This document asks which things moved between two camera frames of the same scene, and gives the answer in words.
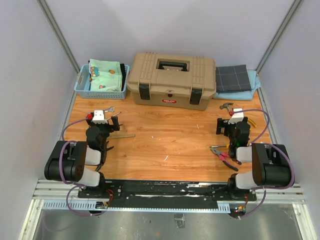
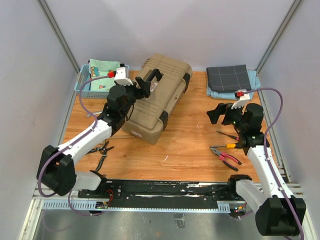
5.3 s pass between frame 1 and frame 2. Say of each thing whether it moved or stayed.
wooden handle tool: stayed
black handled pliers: stayed
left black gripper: moved
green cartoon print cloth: stayed
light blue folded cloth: stayed
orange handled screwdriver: stayed
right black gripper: moved
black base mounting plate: stayed
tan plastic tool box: moved
